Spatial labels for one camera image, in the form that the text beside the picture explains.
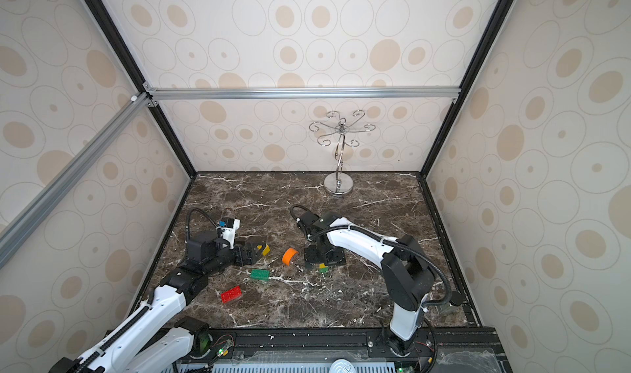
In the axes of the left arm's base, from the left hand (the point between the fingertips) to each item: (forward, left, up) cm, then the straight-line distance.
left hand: (261, 243), depth 79 cm
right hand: (-2, -22, -10) cm, 24 cm away
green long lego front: (-5, +2, -14) cm, 15 cm away
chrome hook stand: (+39, -28, -13) cm, 49 cm away
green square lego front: (-3, -20, -15) cm, 26 cm away
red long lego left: (-12, +11, -14) cm, 22 cm away
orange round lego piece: (+2, -7, -12) cm, 15 cm away
